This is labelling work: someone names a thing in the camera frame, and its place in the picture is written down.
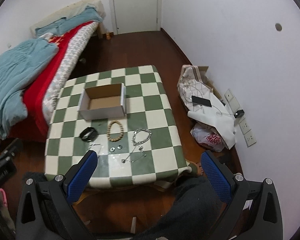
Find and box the black wristband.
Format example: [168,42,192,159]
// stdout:
[79,127,98,142]

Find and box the black smartphone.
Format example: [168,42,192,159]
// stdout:
[191,96,212,107]

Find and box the white red plastic bag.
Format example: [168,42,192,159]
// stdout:
[190,124,225,152]

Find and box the white wall socket strip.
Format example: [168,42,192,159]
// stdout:
[224,89,256,147]

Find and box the green white checkered tablecloth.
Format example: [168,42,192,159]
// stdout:
[45,65,191,189]

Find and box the white charging cable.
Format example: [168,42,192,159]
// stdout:
[202,103,237,117]

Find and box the red bedspread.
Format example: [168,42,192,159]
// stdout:
[0,22,94,140]

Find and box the white paper sheet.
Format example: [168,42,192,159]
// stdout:
[187,93,236,149]

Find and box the teal blanket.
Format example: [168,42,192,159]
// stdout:
[0,0,106,141]

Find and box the patterned fabric tote bag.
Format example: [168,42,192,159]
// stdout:
[177,64,213,112]

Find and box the white door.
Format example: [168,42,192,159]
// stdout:
[109,0,162,35]

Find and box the thin silver chain necklace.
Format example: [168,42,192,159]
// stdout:
[121,144,147,164]

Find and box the black charger plug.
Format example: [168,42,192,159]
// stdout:
[234,109,245,119]

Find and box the wooden bead bracelet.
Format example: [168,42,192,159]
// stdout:
[107,120,125,143]

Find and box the white cardboard box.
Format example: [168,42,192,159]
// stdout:
[78,83,126,121]

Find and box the foot in red sandal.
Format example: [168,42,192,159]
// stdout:
[189,162,205,177]

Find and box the thick silver chain bracelet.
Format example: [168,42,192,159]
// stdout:
[131,128,152,146]

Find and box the patterned white mattress sheet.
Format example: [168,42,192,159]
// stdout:
[42,21,100,124]

